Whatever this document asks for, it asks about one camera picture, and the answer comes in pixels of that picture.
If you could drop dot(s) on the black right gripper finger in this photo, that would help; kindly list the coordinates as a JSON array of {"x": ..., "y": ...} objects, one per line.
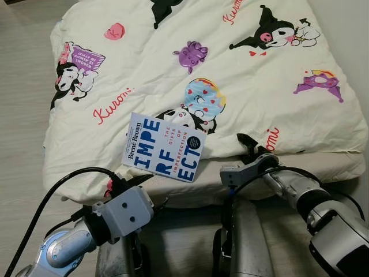
[{"x": 248, "y": 142}]

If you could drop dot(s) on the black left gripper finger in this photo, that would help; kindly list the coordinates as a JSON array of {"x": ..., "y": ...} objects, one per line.
[{"x": 138, "y": 180}]

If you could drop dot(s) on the white book with blue letters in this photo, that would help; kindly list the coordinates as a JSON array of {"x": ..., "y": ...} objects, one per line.
[{"x": 164, "y": 150}]

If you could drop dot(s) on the cream cartoon print blanket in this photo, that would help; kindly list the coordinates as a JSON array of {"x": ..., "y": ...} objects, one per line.
[{"x": 230, "y": 81}]

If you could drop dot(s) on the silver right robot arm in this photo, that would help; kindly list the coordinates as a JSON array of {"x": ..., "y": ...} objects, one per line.
[{"x": 328, "y": 225}]

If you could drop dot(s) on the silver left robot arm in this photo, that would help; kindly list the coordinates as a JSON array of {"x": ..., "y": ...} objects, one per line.
[{"x": 63, "y": 248}]

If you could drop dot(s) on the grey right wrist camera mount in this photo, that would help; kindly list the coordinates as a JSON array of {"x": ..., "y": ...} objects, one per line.
[{"x": 236, "y": 173}]

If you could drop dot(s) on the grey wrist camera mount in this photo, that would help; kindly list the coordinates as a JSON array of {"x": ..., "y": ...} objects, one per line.
[
  {"x": 127, "y": 213},
  {"x": 236, "y": 173}
]

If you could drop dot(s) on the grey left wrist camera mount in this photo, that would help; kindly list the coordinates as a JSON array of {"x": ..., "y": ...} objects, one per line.
[{"x": 127, "y": 213}]

